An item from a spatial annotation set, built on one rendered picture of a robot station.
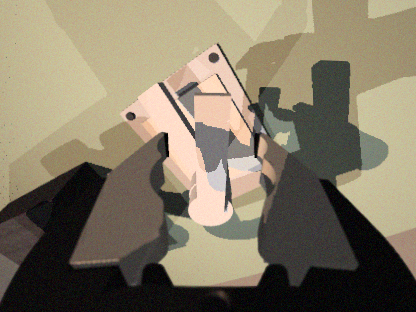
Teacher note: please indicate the beige faucet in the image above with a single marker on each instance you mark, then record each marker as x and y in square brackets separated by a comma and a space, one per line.
[210, 130]

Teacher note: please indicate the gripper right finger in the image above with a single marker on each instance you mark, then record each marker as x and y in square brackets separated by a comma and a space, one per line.
[323, 240]

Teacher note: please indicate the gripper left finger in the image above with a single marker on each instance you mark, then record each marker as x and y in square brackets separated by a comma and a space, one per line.
[101, 242]

